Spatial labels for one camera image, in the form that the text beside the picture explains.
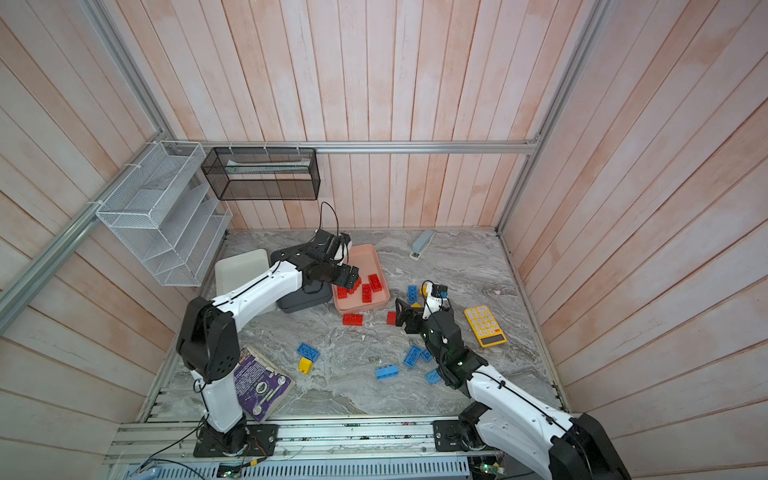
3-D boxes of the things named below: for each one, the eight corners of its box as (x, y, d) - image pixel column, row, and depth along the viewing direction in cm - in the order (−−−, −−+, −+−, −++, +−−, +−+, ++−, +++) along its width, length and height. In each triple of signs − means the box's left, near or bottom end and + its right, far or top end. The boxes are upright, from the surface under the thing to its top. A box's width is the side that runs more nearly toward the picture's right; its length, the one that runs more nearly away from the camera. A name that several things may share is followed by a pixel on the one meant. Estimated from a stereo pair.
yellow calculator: (481, 349, 91) (484, 345, 89) (463, 313, 99) (465, 309, 97) (505, 342, 92) (508, 339, 91) (485, 307, 100) (487, 303, 99)
